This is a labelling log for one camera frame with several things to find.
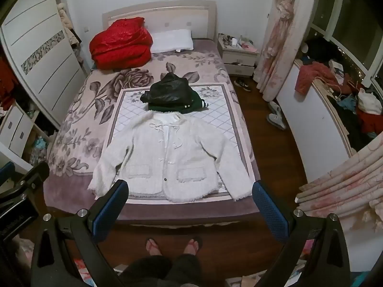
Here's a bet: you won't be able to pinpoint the white fluffy towel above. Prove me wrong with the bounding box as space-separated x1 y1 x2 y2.
87 110 252 203

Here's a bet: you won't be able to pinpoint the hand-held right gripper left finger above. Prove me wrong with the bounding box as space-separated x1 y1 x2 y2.
30 179 130 287

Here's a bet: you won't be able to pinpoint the loose pink floral curtain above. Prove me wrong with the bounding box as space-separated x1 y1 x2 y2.
295 139 383 272

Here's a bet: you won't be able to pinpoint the window frame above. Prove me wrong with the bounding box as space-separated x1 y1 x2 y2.
311 0 383 96

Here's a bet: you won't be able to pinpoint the red quilt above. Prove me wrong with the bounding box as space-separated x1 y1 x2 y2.
89 17 154 70

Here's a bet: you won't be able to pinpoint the bed with beige headboard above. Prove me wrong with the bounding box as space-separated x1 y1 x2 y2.
42 0 264 231

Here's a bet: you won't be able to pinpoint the white nightstand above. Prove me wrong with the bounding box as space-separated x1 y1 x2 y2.
217 33 260 77

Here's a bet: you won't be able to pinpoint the person's right foot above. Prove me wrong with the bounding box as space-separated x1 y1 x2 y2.
183 237 203 256

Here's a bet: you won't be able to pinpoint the clutter of plastic bags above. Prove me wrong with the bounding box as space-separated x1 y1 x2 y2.
28 134 51 165

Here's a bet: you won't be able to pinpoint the dark green knit garment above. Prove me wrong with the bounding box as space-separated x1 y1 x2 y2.
146 91 208 114

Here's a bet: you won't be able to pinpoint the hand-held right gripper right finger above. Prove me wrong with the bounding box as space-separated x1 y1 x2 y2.
252 180 351 287

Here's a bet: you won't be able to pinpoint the tied floral curtain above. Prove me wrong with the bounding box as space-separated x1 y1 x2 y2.
254 0 303 102

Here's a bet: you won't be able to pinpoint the person's foot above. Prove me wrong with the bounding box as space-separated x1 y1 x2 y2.
183 237 203 256
145 237 163 257

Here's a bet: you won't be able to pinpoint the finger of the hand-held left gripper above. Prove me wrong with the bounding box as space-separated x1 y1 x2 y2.
0 161 50 207
0 161 16 183

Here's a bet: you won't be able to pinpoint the person's legs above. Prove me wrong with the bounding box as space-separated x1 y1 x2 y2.
120 254 204 287

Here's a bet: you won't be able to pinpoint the person's left foot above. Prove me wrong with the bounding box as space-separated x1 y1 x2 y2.
145 237 163 257

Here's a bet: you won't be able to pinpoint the pile of dark clothes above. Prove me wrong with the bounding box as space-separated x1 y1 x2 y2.
327 94 377 153

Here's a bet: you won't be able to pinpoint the red cloth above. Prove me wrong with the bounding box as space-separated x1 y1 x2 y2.
356 109 383 135

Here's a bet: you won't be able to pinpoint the beige plush toy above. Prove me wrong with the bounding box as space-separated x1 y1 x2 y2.
57 2 74 31

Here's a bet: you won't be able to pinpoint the white pillow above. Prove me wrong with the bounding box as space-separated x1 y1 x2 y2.
150 29 195 53

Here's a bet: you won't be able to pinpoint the red knitted garment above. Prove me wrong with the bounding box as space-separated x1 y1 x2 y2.
295 61 340 94

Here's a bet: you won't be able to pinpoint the black bag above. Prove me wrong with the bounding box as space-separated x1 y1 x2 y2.
304 37 342 63

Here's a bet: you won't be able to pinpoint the purple floral blanket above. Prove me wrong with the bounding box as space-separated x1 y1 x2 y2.
43 46 261 225

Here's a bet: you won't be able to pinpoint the white quilted floral mat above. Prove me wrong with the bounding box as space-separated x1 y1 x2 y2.
106 84 261 205

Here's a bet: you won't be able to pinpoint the white wardrobe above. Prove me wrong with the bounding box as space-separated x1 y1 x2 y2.
0 0 88 168

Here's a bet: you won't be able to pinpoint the white bag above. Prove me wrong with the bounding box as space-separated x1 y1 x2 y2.
357 88 383 116

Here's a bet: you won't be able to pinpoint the pile of small toiletries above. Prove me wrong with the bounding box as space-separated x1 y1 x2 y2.
219 34 258 52

